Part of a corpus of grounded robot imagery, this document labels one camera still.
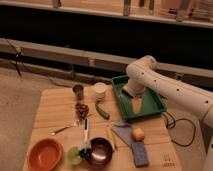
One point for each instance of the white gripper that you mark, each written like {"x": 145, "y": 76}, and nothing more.
{"x": 136, "y": 104}

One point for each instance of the green plastic tray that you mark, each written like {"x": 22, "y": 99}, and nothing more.
{"x": 152, "y": 103}

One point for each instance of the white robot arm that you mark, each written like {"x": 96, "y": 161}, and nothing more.
{"x": 142, "y": 75}

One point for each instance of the purple bowl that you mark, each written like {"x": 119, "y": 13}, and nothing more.
{"x": 100, "y": 153}

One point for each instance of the orange bowl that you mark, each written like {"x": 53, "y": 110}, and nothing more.
{"x": 44, "y": 155}

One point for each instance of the grey blue cloth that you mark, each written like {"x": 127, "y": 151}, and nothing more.
{"x": 124, "y": 131}

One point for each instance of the peach fruit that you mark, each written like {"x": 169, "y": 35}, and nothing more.
{"x": 138, "y": 134}

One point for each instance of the green cucumber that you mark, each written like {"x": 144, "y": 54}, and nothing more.
{"x": 101, "y": 112}

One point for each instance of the white cylindrical cup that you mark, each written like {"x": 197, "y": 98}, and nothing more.
{"x": 99, "y": 90}

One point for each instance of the brown grape cluster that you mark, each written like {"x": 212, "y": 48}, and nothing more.
{"x": 82, "y": 110}

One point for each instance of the small metal cup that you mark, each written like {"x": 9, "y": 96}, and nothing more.
{"x": 78, "y": 91}

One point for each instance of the white handled brush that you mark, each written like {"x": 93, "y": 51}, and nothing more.
{"x": 86, "y": 146}

